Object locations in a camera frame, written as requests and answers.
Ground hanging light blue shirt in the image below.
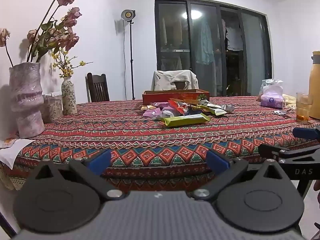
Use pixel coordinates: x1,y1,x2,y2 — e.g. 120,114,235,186
195,17,215,65

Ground pile of assorted snack packets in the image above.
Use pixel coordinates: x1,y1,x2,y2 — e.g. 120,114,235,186
140,96,237,121

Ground glass cup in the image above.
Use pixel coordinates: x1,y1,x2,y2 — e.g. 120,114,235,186
296,92,313,123

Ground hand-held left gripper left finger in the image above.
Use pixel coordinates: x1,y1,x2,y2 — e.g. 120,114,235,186
32,149,125,201

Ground white paper sheet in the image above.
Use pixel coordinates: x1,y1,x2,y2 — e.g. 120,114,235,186
0,137,33,169

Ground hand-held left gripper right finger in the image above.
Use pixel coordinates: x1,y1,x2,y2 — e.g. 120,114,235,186
191,149,290,202

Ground red patterned tablecloth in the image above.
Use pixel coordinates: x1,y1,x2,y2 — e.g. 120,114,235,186
0,95,320,198

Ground red cardboard box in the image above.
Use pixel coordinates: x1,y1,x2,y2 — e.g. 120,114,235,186
142,88,210,105

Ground beige jacket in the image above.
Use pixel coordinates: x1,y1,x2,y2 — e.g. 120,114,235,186
153,69,199,92

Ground long green snack packet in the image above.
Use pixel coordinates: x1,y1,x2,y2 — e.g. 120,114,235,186
164,113,212,128

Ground black sliding glass door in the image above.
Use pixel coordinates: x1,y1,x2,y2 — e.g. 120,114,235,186
154,0,273,97

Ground dried pink roses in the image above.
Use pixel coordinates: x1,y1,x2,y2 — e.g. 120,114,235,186
0,0,83,67

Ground yellow flower sprigs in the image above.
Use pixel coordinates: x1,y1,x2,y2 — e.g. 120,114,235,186
51,51,93,78

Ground hanging white shirt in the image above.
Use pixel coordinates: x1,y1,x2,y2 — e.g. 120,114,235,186
225,20,244,52

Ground glass storage jar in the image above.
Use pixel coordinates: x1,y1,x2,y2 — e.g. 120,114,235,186
50,92,63,121
41,94,52,124

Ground purple tissue pack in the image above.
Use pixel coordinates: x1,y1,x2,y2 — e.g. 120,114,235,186
260,93,287,109

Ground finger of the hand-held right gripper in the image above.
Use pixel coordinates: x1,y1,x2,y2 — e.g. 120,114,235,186
258,144,320,165
292,127,320,141

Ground large pink ceramic vase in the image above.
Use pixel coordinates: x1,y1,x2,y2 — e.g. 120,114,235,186
9,62,45,139

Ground clear plastic bag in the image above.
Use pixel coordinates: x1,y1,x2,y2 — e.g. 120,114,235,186
255,78,284,102

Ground small floral vase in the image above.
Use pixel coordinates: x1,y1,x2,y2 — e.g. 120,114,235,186
61,76,78,116

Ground yellow thermos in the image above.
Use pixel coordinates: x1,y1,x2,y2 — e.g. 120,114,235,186
308,51,320,120

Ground studio light on stand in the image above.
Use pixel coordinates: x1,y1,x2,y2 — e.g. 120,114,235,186
121,9,137,100

